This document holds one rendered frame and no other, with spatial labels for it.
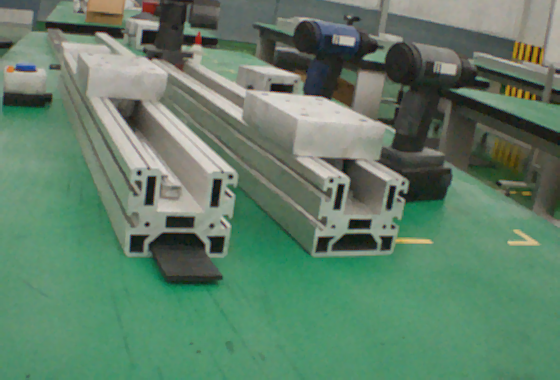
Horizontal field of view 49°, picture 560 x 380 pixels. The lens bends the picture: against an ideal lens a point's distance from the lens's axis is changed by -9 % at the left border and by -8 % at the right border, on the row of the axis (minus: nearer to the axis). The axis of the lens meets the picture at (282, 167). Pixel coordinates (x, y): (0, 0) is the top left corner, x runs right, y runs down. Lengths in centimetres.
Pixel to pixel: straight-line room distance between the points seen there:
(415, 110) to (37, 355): 64
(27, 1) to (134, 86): 1144
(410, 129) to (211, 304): 47
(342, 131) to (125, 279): 30
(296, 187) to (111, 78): 31
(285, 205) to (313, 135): 8
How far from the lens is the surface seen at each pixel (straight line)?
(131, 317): 51
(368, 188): 71
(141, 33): 233
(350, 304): 58
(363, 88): 374
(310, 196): 67
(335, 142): 72
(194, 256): 60
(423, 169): 94
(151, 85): 90
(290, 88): 136
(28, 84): 120
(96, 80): 88
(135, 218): 61
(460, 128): 298
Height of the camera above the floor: 102
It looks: 14 degrees down
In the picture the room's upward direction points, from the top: 10 degrees clockwise
